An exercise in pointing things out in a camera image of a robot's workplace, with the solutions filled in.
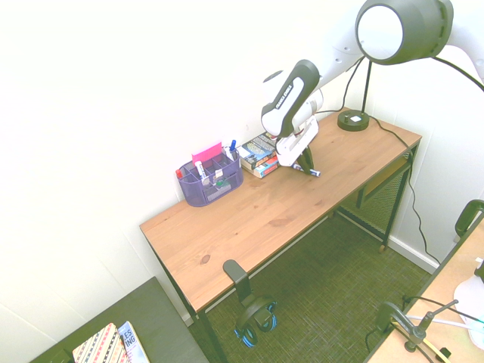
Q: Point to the black headphone hook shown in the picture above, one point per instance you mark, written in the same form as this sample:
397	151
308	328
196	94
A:
238	274

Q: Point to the black desk lamp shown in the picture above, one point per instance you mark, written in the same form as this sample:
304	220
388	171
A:
353	121

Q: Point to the black side table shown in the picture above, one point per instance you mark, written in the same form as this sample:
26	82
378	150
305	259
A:
159	321

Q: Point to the small white clip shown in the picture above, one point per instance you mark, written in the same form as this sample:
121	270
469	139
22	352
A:
219	173

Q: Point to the red capped marker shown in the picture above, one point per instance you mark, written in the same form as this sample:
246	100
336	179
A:
179	173

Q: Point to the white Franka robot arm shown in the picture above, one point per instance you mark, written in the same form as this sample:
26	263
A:
291	94

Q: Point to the pink sticky note pad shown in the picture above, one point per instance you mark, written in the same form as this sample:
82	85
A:
206	153

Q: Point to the wooden table with black edge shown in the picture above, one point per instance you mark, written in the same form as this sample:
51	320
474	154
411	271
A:
446	272

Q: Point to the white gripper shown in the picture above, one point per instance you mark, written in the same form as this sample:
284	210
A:
289	152

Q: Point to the white and blue book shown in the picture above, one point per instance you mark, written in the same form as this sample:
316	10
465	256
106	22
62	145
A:
132	342

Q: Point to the striped patterned notebook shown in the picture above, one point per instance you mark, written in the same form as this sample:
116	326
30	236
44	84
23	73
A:
100	346

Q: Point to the wooden desk with black frame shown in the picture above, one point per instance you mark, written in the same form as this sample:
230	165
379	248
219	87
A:
264	204

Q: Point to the white marker with label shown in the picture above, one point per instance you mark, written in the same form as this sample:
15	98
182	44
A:
201	172

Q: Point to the dark paperback book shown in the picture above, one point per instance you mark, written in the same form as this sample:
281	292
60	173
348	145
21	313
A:
255	151

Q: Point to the black and blue headphones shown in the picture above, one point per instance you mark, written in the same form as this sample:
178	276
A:
251	321

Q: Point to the black table clamp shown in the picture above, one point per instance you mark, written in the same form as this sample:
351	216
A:
467	217

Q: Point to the white round pedestal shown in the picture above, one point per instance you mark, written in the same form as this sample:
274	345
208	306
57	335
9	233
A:
470	298

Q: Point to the blue capped white marker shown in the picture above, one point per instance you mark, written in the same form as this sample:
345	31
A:
315	173

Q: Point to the black C clamp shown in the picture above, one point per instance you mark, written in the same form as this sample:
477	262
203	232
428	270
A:
391	314

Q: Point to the purple mesh desk organizer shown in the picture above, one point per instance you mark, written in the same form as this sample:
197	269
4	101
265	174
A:
196	194

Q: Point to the green item in organizer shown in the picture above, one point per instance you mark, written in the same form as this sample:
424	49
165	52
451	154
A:
224	184

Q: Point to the grey camera stand arm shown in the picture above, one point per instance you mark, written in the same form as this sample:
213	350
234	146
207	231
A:
417	332

